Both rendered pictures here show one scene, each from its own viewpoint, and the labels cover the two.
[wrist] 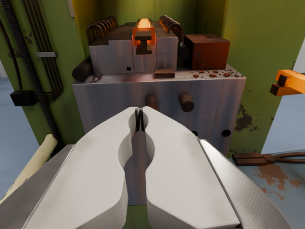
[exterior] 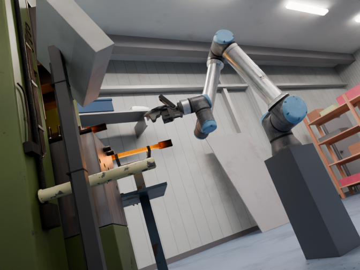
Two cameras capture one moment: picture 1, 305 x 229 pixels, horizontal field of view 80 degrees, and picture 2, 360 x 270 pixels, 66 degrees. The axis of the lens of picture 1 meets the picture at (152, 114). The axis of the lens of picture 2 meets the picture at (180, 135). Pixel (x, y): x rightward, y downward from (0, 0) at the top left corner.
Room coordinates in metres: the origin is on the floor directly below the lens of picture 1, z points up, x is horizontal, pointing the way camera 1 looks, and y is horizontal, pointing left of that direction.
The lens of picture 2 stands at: (0.09, 1.43, 0.34)
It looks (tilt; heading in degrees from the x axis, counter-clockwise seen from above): 19 degrees up; 265
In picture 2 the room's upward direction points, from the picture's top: 18 degrees counter-clockwise
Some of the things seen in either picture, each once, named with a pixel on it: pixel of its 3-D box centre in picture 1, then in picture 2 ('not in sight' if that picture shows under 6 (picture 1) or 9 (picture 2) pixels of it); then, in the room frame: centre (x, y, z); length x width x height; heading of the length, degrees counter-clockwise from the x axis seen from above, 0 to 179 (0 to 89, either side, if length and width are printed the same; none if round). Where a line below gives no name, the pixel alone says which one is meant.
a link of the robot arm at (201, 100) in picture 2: not in sight; (199, 103); (-0.20, 0.00, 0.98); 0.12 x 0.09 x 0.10; 1
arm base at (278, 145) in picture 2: not in sight; (284, 144); (-0.67, -0.24, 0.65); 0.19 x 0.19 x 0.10
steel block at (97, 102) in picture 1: (155, 107); (58, 198); (0.65, -0.01, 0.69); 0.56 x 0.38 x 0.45; 1
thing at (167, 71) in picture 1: (164, 73); not in sight; (0.40, -0.03, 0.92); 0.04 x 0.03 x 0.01; 88
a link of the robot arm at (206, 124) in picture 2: not in sight; (205, 121); (-0.21, -0.01, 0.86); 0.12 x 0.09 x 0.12; 98
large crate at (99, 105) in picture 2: not in sight; (92, 112); (0.88, -2.41, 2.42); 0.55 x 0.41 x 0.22; 27
